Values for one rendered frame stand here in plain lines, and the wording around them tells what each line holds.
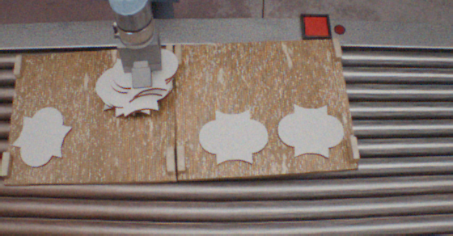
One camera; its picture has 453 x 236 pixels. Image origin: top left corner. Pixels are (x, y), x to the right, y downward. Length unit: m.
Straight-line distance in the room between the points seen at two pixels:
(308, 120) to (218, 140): 0.21
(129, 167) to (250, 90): 0.34
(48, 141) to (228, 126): 0.42
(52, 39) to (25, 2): 1.35
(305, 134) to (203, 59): 0.31
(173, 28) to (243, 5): 1.21
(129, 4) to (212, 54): 0.42
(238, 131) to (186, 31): 0.32
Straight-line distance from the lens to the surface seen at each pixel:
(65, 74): 1.41
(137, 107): 1.27
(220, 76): 1.35
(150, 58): 1.19
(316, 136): 1.29
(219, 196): 1.26
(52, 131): 1.34
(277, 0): 2.68
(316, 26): 1.46
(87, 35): 1.49
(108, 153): 1.29
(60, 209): 1.29
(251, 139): 1.27
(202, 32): 1.45
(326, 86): 1.37
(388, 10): 2.77
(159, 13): 1.76
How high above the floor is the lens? 2.11
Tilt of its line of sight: 63 degrees down
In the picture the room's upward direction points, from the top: 3 degrees clockwise
